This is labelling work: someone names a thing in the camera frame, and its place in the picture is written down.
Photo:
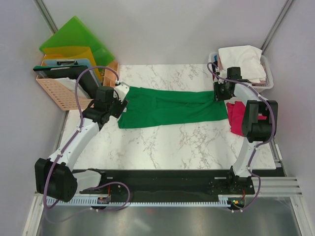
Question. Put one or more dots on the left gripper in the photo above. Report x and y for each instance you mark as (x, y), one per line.
(120, 106)

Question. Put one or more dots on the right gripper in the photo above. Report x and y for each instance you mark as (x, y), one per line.
(218, 96)

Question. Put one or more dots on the green t shirt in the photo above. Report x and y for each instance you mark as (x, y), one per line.
(150, 107)

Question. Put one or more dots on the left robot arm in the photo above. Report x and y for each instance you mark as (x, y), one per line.
(53, 176)

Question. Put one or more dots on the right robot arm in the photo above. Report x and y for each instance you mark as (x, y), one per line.
(260, 118)

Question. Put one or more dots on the red t shirt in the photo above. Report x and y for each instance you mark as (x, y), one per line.
(235, 112)

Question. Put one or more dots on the pink t shirt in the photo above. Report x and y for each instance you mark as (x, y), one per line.
(220, 65)

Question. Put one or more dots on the black binder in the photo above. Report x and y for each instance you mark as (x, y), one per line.
(88, 82)

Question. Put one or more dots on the white laundry basket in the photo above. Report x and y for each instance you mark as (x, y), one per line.
(264, 62)

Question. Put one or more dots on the peach file organizer basket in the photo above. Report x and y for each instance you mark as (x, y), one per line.
(62, 91)

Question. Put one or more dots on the blue clipboard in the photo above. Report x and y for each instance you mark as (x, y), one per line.
(51, 62)

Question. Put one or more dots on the yellow plastic folder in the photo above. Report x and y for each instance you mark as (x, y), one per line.
(70, 52)

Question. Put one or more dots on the green plastic folder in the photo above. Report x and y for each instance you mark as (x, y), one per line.
(76, 33)

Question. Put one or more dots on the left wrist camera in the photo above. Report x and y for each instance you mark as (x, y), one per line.
(122, 89)

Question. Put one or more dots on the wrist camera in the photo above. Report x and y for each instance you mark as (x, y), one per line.
(222, 73)
(122, 89)

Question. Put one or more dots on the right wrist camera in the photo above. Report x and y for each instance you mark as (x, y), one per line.
(222, 73)

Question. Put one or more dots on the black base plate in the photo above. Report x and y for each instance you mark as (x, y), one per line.
(212, 182)

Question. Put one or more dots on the white cable duct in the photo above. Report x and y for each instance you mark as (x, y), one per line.
(94, 201)

